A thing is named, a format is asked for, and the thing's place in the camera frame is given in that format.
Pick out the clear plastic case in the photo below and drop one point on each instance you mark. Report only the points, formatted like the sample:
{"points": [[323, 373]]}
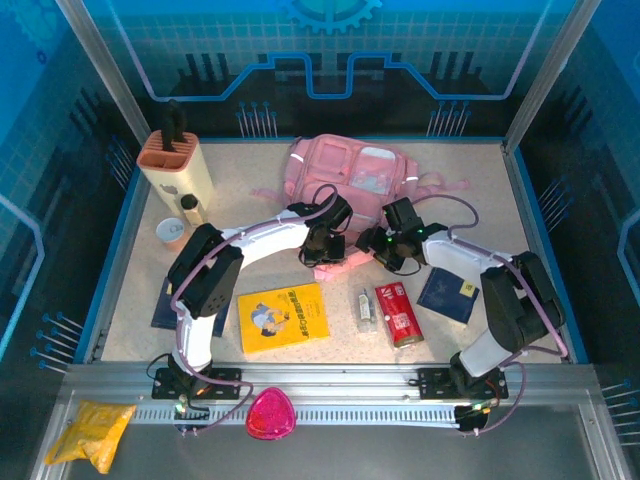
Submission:
{"points": [[366, 310]]}

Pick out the navy notebook with square label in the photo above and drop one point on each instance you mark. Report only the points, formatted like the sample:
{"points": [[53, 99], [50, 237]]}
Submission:
{"points": [[445, 295]]}

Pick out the red packet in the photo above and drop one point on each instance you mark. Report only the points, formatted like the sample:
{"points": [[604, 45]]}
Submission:
{"points": [[400, 315]]}

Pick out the pink student backpack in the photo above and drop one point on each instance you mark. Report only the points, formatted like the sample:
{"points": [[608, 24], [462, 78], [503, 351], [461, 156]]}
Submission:
{"points": [[330, 165]]}

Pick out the yellow picture book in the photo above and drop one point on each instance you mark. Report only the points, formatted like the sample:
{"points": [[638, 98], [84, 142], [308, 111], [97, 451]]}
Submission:
{"points": [[285, 320]]}

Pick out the navy notebook with long label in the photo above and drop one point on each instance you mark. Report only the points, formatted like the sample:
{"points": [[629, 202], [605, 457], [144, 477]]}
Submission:
{"points": [[162, 305]]}

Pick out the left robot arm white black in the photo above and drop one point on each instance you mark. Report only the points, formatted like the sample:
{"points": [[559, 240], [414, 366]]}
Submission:
{"points": [[215, 295]]}

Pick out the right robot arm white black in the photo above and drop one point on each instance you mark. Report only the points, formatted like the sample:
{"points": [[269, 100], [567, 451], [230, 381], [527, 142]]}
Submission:
{"points": [[515, 310]]}

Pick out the yellow plastic bag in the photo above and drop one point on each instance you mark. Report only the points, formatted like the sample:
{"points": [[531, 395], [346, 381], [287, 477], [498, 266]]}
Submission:
{"points": [[90, 435]]}

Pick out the small bottle with black cap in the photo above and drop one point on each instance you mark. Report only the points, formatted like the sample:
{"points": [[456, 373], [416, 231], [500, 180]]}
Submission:
{"points": [[192, 212]]}

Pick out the small tape roll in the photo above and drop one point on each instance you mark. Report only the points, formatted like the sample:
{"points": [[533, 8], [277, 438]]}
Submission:
{"points": [[172, 235]]}

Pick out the beige knife block orange top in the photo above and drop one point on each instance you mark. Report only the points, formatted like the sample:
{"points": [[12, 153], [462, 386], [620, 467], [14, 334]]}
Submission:
{"points": [[175, 170]]}

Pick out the pink triangular pouch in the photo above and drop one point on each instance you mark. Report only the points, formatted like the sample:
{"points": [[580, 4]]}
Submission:
{"points": [[270, 412]]}

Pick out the black controller board with LEDs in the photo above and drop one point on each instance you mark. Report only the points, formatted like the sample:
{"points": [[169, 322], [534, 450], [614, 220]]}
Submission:
{"points": [[472, 417], [182, 407]]}

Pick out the aluminium mounting rail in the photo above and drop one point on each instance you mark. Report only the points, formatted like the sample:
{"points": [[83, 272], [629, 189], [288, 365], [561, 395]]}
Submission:
{"points": [[325, 380]]}

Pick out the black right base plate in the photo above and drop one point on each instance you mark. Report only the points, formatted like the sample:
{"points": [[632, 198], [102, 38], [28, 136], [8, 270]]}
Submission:
{"points": [[432, 385]]}

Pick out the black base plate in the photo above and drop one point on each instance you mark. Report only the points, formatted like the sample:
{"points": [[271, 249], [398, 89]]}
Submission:
{"points": [[432, 385], [225, 391]]}

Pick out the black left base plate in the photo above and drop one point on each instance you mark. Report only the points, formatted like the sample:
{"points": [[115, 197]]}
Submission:
{"points": [[225, 391]]}

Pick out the aluminium frame post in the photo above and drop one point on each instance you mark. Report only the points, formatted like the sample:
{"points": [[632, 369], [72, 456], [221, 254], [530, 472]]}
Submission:
{"points": [[551, 65], [102, 65]]}

